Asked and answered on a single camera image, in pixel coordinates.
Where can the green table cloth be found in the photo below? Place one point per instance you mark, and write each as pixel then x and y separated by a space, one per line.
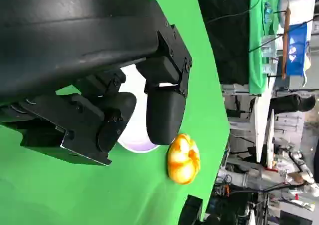
pixel 74 192

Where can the black backdrop cloth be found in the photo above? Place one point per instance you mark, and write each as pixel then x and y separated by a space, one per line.
pixel 224 48

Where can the white desk panel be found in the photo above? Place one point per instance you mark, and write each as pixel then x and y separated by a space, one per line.
pixel 261 125

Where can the black office chair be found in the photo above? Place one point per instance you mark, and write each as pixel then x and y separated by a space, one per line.
pixel 291 103

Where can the brown wooden stick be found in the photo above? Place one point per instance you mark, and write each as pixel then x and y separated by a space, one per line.
pixel 286 35

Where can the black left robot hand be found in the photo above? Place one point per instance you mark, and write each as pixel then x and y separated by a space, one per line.
pixel 62 35

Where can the green draped cloth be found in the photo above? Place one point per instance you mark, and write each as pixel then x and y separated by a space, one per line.
pixel 255 35

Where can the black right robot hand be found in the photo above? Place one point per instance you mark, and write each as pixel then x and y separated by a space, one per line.
pixel 190 210

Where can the blue and white banner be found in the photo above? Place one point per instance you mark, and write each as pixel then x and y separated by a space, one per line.
pixel 296 50

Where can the lilac plate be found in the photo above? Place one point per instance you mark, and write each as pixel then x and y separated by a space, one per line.
pixel 135 140

